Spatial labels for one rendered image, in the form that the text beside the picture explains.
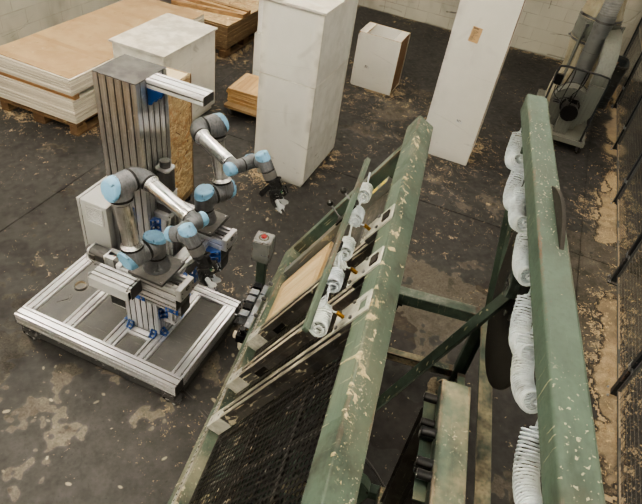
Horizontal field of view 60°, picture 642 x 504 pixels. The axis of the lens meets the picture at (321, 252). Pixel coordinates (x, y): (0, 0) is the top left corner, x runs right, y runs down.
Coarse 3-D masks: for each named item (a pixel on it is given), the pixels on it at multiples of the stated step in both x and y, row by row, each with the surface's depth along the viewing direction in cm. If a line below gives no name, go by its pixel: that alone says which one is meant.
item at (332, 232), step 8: (384, 184) 283; (376, 192) 287; (384, 192) 286; (328, 232) 313; (336, 232) 310; (320, 240) 317; (328, 240) 315; (312, 248) 322; (320, 248) 320; (304, 256) 327; (296, 264) 333; (288, 272) 339
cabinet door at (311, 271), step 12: (324, 252) 301; (312, 264) 307; (324, 264) 291; (300, 276) 312; (312, 276) 292; (288, 288) 317; (300, 288) 296; (276, 300) 320; (288, 300) 301; (276, 312) 304
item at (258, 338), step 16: (384, 224) 221; (368, 240) 231; (352, 256) 239; (368, 256) 236; (288, 304) 273; (304, 304) 264; (272, 320) 279; (288, 320) 274; (256, 336) 288; (272, 336) 284
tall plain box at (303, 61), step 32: (288, 0) 459; (320, 0) 470; (352, 0) 504; (288, 32) 473; (320, 32) 462; (352, 32) 537; (288, 64) 490; (320, 64) 484; (288, 96) 508; (320, 96) 515; (256, 128) 543; (288, 128) 528; (320, 128) 551; (288, 160) 550; (320, 160) 591
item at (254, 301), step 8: (256, 288) 348; (264, 288) 351; (248, 296) 341; (256, 296) 344; (248, 304) 336; (256, 304) 340; (240, 312) 330; (248, 312) 331; (256, 312) 326; (240, 320) 333; (248, 320) 330; (240, 328) 318; (248, 328) 326; (240, 336) 319; (240, 344) 324
